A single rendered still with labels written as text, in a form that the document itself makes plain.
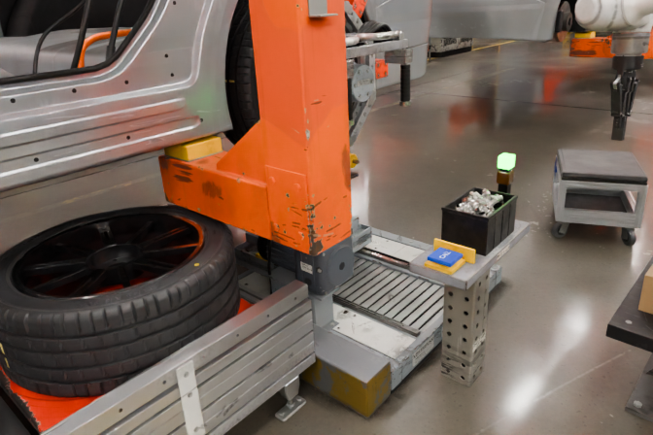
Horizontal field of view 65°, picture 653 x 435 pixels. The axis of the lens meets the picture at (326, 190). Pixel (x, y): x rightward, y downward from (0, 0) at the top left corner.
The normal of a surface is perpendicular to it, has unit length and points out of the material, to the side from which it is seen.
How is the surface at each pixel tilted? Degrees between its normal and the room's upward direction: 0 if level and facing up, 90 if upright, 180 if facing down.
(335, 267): 90
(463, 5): 89
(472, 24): 109
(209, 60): 90
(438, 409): 0
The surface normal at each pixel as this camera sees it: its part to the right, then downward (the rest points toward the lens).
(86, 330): 0.18, 0.34
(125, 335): 0.41, 0.30
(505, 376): -0.05, -0.93
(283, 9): -0.65, 0.30
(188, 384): 0.76, 0.19
